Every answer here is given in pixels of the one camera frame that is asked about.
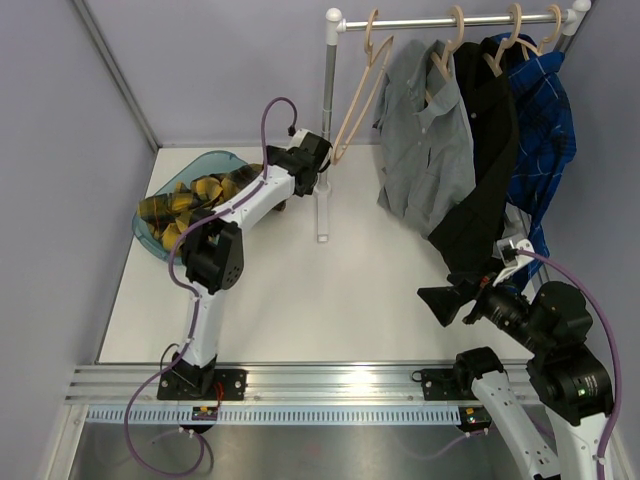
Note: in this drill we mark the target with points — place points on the yellow plaid shirt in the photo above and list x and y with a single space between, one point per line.
167 215

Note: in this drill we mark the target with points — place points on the blue plaid shirt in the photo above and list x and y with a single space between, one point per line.
547 142

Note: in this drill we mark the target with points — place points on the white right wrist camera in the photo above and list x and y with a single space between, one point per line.
514 255

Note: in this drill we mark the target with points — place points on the white metal clothes rack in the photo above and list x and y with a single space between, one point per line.
335 24

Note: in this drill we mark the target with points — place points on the teal plastic tub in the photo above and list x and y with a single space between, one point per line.
210 162

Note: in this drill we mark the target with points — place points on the grey shirt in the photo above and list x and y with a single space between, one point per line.
425 137

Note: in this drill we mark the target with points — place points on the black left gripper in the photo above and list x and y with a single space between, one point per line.
303 192

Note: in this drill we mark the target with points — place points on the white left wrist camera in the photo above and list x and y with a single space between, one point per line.
297 139

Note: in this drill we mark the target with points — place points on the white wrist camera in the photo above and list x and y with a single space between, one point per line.
514 255
297 139

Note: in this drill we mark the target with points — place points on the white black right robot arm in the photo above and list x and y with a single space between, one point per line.
570 382

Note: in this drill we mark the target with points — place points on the black shirt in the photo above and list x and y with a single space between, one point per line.
466 236

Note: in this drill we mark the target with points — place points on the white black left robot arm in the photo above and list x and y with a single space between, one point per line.
213 257

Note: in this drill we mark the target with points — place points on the wooden hanger of black shirt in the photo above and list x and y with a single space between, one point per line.
494 61

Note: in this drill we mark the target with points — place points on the white slotted cable duct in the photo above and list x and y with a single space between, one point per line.
276 415

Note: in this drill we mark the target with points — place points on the aluminium mounting rail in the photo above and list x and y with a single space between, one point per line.
267 383

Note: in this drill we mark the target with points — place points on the wooden hanger of grey shirt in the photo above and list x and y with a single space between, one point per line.
441 62

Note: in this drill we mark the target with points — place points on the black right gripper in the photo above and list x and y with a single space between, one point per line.
445 301

